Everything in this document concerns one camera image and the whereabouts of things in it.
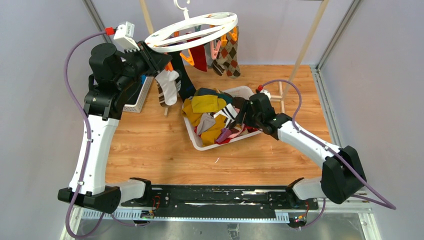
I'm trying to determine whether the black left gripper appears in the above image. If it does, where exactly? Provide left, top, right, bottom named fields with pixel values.
left=115, top=40, right=171, bottom=90

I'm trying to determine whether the brown white striped sock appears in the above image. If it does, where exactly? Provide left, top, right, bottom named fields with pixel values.
left=155, top=80, right=169, bottom=108

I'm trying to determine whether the white round clip hanger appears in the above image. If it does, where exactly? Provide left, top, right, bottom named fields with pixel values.
left=145, top=0, right=239, bottom=53

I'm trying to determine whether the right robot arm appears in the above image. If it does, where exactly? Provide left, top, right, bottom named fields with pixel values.
left=233, top=93, right=366, bottom=209

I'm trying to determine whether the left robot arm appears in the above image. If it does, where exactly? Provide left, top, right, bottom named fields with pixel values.
left=57, top=41, right=172, bottom=214

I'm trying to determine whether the red sock in basket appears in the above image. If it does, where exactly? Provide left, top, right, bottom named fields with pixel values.
left=218, top=127, right=262, bottom=145

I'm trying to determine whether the white sock basket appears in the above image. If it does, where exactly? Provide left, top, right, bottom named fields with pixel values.
left=183, top=86, right=262, bottom=151

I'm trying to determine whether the purple sock in basket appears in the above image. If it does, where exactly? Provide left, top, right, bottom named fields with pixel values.
left=215, top=128, right=232, bottom=144

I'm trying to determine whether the small white perforated basket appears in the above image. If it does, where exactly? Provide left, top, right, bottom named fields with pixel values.
left=123, top=75, right=153, bottom=113

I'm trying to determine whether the red hanging sock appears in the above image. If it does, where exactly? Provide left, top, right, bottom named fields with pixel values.
left=189, top=44, right=208, bottom=72

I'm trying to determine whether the mustard yellow sock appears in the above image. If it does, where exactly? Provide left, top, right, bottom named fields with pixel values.
left=181, top=95, right=228, bottom=127

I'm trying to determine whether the argyle brown hanging sock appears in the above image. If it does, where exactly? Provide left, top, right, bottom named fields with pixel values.
left=215, top=26, right=241, bottom=79

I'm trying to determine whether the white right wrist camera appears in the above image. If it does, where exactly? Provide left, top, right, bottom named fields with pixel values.
left=255, top=85, right=272, bottom=100

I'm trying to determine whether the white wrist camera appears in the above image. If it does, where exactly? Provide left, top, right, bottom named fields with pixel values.
left=113, top=21, right=140, bottom=52
left=255, top=85, right=272, bottom=100

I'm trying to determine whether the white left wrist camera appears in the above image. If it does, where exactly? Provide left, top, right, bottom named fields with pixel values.
left=113, top=21, right=140, bottom=52

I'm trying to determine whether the wooden hanger stand frame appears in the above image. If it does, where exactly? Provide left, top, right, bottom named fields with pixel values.
left=139, top=0, right=335, bottom=117

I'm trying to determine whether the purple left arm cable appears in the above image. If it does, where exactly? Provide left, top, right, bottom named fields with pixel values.
left=63, top=29, right=147, bottom=240

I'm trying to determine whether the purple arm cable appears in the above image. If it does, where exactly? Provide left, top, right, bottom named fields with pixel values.
left=261, top=79, right=397, bottom=230
left=63, top=29, right=147, bottom=240

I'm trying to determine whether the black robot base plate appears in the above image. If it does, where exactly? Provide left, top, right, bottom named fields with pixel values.
left=122, top=184, right=319, bottom=221

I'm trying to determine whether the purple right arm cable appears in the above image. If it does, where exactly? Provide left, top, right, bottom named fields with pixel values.
left=261, top=79, right=397, bottom=230

